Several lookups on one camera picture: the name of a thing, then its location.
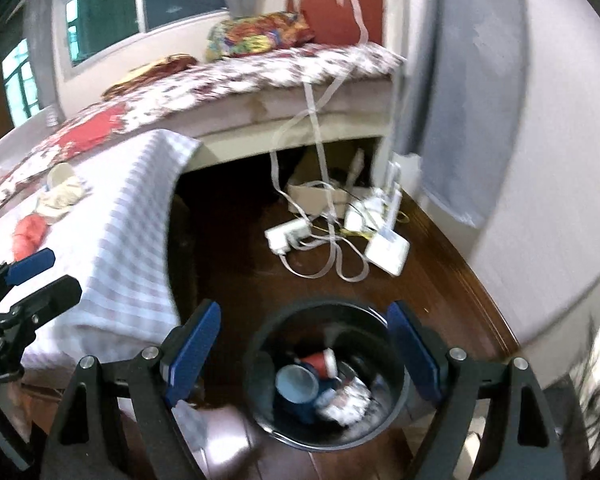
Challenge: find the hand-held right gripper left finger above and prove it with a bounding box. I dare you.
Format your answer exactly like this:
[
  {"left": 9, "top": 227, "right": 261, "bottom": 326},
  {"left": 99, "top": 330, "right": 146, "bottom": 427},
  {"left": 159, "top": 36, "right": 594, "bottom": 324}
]
[{"left": 40, "top": 299, "right": 222, "bottom": 480}]

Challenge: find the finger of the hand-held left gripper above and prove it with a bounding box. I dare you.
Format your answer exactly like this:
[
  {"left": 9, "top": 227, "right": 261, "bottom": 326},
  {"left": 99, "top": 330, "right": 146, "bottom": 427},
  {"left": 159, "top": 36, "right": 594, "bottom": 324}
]
[
  {"left": 0, "top": 247, "right": 57, "bottom": 306},
  {"left": 10, "top": 275, "right": 83, "bottom": 333}
]

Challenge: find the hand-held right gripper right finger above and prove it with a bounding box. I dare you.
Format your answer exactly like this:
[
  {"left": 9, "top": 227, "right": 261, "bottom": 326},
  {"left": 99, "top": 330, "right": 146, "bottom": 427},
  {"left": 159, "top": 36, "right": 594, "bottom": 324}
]
[{"left": 386, "top": 301, "right": 571, "bottom": 480}]

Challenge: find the red bag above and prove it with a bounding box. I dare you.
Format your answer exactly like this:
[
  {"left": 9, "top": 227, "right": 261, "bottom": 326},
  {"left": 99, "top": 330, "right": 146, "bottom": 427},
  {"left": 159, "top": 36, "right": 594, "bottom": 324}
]
[{"left": 12, "top": 214, "right": 48, "bottom": 258}]

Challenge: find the red white carton box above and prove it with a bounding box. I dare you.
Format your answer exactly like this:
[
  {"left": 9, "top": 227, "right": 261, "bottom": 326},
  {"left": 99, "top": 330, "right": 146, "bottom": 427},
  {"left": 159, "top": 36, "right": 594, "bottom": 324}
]
[{"left": 325, "top": 380, "right": 376, "bottom": 428}]

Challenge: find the black round bin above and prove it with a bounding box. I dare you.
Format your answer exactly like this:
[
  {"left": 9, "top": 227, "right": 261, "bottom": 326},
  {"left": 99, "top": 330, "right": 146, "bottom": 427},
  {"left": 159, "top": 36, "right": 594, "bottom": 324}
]
[{"left": 242, "top": 300, "right": 413, "bottom": 453}]

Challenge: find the white paper cup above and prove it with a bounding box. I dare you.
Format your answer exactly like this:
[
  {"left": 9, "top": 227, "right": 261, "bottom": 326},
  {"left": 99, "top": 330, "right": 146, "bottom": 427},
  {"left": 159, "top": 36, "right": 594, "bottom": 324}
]
[{"left": 46, "top": 162, "right": 76, "bottom": 188}]

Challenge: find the red paper cup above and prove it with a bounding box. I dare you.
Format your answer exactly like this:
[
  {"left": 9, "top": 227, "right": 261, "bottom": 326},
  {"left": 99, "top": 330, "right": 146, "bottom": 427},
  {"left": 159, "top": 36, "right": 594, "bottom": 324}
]
[{"left": 294, "top": 347, "right": 338, "bottom": 378}]

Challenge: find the light blue face mask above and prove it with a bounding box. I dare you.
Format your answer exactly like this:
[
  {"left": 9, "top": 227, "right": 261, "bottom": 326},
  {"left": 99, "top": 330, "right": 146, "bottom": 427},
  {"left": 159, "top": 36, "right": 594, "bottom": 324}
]
[{"left": 314, "top": 385, "right": 341, "bottom": 411}]

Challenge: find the blue cup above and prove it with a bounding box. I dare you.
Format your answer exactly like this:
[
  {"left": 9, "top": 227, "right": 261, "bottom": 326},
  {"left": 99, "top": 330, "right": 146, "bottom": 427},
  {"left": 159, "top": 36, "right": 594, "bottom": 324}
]
[{"left": 275, "top": 364, "right": 321, "bottom": 423}]

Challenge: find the pink white checked tablecloth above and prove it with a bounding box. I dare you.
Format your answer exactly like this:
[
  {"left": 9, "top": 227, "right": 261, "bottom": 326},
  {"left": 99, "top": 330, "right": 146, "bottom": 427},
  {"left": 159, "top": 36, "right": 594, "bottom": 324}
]
[{"left": 0, "top": 129, "right": 261, "bottom": 466}]

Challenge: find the white router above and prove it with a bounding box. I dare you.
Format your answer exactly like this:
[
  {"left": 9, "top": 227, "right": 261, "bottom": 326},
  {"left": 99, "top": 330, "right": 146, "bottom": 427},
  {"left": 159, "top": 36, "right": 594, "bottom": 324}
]
[{"left": 365, "top": 160, "right": 411, "bottom": 277}]

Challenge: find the white power strip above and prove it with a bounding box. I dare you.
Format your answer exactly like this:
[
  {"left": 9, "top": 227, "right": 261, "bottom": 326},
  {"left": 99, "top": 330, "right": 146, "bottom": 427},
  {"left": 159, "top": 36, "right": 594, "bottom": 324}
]
[{"left": 265, "top": 217, "right": 313, "bottom": 256}]

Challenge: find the small dark-framed window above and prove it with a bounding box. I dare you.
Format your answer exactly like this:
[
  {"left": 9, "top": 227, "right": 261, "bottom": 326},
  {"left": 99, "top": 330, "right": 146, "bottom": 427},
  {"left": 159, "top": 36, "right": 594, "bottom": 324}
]
[{"left": 0, "top": 37, "right": 43, "bottom": 128}]

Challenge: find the brown cardboard box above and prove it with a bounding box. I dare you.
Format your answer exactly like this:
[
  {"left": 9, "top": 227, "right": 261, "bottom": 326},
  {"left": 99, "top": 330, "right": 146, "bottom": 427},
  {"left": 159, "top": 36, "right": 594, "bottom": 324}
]
[{"left": 287, "top": 147, "right": 376, "bottom": 216}]

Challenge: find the red gold folded blanket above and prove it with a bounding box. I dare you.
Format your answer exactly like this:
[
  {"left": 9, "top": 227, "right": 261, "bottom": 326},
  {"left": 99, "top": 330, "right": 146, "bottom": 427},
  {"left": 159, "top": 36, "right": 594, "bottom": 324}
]
[{"left": 102, "top": 54, "right": 198, "bottom": 101}]

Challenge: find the cream bed base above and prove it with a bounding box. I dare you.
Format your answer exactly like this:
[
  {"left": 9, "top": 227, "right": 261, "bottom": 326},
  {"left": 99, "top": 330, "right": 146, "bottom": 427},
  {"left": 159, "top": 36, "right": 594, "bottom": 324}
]
[{"left": 190, "top": 77, "right": 396, "bottom": 171}]

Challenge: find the bed with floral cover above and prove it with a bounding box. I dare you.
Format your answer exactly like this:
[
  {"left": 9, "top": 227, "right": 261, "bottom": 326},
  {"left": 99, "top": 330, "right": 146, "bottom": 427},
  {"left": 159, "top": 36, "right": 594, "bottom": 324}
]
[{"left": 0, "top": 42, "right": 406, "bottom": 221}]

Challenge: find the colourful printed pillow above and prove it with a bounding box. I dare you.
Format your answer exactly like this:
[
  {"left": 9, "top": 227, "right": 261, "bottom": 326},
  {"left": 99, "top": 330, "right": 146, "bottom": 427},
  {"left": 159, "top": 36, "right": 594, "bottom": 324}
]
[{"left": 205, "top": 11, "right": 316, "bottom": 62}]

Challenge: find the red cream headboard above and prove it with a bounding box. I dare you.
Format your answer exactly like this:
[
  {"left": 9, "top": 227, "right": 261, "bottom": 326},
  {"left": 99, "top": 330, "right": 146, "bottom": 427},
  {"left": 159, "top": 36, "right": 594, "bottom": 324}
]
[{"left": 287, "top": 0, "right": 386, "bottom": 48}]

